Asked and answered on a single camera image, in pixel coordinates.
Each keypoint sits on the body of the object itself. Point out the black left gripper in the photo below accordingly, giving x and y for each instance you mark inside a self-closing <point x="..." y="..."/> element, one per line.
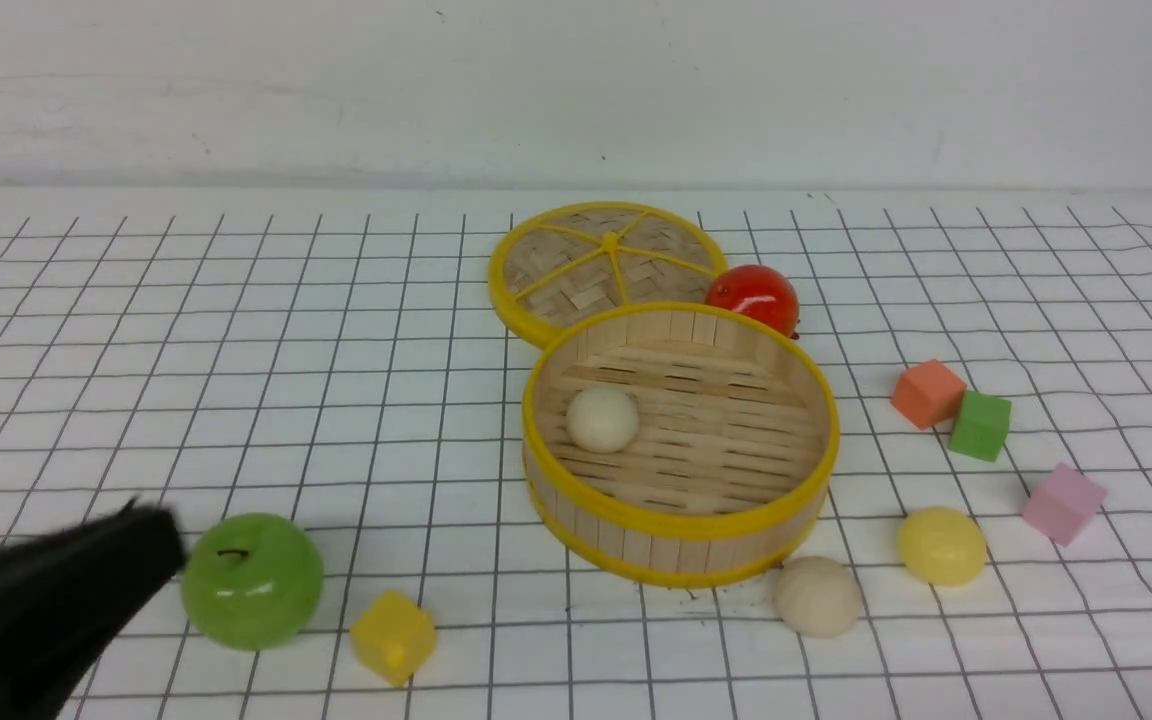
<point x="65" y="596"/>

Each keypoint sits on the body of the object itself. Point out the white steamed bun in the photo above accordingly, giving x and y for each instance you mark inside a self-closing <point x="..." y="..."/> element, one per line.
<point x="817" y="597"/>

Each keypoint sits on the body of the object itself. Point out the yellow steamed bun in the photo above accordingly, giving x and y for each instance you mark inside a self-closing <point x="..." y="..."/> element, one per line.
<point x="941" y="546"/>

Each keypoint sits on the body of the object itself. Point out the woven bamboo steamer lid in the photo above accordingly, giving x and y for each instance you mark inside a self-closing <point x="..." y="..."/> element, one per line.
<point x="567" y="264"/>

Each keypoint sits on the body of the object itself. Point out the bamboo steamer tray yellow rim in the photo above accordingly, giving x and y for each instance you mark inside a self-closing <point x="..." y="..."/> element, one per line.
<point x="726" y="477"/>

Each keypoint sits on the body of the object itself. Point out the green toy apple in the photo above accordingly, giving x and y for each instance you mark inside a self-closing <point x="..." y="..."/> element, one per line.
<point x="252" y="582"/>

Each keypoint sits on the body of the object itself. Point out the yellow foam cube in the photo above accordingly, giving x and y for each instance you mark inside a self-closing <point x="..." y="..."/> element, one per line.
<point x="393" y="637"/>

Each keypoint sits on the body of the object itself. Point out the red toy pomegranate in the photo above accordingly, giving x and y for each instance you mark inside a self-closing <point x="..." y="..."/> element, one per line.
<point x="759" y="292"/>

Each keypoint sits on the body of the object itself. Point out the orange foam cube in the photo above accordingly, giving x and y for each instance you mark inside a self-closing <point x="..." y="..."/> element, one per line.
<point x="928" y="393"/>

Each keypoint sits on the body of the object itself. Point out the green foam cube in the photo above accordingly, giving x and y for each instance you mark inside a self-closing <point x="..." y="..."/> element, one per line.
<point x="981" y="426"/>

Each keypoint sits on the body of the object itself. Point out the white grid tablecloth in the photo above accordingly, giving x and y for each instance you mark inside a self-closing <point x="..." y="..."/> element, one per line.
<point x="337" y="362"/>

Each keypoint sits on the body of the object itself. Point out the pink foam cube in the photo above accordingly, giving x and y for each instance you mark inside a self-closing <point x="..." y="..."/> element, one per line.
<point x="1063" y="504"/>

